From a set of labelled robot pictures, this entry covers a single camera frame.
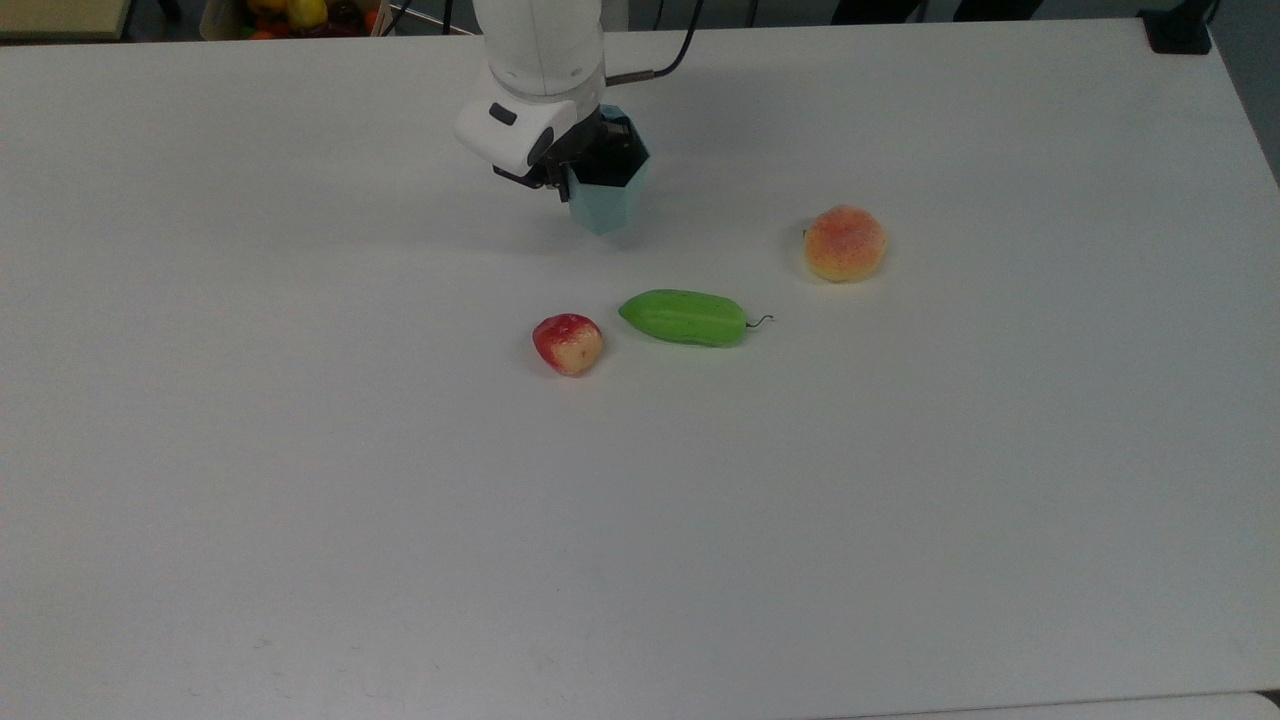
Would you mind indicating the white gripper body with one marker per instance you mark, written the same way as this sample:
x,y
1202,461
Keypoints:
x,y
510,130

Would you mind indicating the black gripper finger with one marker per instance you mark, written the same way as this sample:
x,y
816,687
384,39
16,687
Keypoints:
x,y
558,183
605,145

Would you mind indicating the light blue faceted mug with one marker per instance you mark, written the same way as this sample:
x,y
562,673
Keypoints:
x,y
605,205

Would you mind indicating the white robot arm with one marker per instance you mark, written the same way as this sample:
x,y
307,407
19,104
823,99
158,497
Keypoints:
x,y
540,45

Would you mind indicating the metal stand legs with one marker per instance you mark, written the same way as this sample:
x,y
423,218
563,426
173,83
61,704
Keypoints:
x,y
425,18

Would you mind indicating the red yellow toy apple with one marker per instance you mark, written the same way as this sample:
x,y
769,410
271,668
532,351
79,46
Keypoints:
x,y
567,344

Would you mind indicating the green toy cucumber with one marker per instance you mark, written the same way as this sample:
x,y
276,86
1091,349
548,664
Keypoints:
x,y
685,318

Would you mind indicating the bin of toy fruit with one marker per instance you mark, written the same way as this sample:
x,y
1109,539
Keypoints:
x,y
300,15

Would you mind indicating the orange pink toy peach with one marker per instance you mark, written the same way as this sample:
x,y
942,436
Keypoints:
x,y
845,243

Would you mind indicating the light wooden furniture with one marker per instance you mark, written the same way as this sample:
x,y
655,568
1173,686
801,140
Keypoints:
x,y
60,15

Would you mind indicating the black table clamp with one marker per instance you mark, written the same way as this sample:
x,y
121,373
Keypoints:
x,y
1178,30

